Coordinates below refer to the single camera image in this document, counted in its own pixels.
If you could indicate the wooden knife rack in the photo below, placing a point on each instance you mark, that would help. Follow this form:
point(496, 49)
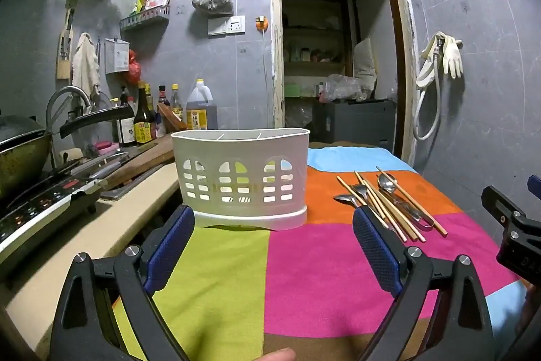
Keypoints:
point(64, 52)

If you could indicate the grey metal wall box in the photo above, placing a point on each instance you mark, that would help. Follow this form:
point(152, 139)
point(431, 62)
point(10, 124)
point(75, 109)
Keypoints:
point(116, 56)

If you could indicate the white wall socket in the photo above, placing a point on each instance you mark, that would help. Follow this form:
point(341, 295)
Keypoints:
point(235, 25)

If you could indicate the cooking oil jug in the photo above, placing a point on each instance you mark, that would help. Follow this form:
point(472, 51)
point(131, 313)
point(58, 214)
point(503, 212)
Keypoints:
point(201, 111)

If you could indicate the white plastic utensil basket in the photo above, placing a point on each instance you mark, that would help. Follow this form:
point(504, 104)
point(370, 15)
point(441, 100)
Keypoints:
point(241, 175)

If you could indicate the small dark sauce bottle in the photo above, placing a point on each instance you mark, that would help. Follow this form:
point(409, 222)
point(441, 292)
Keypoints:
point(163, 96)

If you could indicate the pink sponge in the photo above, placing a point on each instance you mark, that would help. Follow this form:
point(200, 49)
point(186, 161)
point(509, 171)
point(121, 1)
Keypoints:
point(104, 145)

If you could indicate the wooden chopstick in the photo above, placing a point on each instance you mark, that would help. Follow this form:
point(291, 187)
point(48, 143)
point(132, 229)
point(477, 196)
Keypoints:
point(401, 217)
point(431, 219)
point(367, 186)
point(344, 183)

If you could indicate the green box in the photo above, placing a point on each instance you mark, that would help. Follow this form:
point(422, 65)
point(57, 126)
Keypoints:
point(292, 90)

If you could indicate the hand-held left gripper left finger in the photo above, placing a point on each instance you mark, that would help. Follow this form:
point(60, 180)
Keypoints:
point(171, 242)

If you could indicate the clear plastic bags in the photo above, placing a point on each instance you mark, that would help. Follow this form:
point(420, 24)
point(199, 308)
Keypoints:
point(344, 88)

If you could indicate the sauce bottle with yellow label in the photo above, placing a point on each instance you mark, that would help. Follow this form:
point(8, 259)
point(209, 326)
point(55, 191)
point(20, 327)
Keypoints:
point(143, 124)

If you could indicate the metal spoon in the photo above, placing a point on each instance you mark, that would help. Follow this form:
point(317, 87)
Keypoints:
point(344, 199)
point(386, 183)
point(360, 190)

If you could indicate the white pillow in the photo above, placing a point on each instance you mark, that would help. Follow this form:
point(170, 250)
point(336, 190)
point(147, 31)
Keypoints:
point(364, 63)

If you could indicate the orange plug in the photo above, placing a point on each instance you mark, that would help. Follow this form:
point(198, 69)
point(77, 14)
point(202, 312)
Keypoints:
point(262, 23)

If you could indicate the door frame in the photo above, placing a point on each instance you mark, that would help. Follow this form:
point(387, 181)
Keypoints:
point(277, 48)

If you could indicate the dark grey cabinet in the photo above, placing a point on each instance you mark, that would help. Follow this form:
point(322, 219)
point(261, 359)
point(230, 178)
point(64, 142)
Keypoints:
point(351, 124)

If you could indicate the spice packets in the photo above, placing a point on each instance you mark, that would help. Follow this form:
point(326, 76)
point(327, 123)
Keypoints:
point(152, 0)

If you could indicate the induction cooker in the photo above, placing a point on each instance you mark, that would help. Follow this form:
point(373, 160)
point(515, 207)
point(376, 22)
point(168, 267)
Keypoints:
point(38, 208)

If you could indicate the kitchen cleaver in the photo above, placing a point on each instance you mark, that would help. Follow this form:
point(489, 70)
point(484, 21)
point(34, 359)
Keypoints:
point(101, 164)

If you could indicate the grey wall basket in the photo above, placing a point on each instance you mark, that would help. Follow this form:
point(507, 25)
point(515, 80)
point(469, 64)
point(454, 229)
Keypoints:
point(143, 20)

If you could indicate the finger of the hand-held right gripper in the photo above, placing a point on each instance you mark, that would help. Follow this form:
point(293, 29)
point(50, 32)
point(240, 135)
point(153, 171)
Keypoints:
point(501, 202)
point(534, 184)

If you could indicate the red plastic bag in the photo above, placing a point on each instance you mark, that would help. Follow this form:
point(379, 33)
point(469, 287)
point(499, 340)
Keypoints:
point(134, 69)

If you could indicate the white hanging towel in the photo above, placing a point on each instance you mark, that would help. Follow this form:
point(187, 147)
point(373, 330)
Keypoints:
point(84, 65)

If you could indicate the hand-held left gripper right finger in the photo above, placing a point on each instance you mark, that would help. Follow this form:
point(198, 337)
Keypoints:
point(374, 244)

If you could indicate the wooden cutting board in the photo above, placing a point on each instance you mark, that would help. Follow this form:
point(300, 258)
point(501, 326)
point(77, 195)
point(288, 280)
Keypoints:
point(143, 164)

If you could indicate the grey wall plate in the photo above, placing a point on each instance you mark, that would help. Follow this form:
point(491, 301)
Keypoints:
point(217, 27)

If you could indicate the metal faucet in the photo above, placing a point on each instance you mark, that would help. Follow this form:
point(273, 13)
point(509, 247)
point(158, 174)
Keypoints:
point(63, 92)

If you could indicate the colourful patchwork cloth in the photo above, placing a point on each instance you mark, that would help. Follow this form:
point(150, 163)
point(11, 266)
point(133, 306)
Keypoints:
point(317, 259)

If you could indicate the wooden shelf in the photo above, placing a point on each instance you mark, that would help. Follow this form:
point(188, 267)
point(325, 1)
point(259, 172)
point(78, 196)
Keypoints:
point(312, 67)

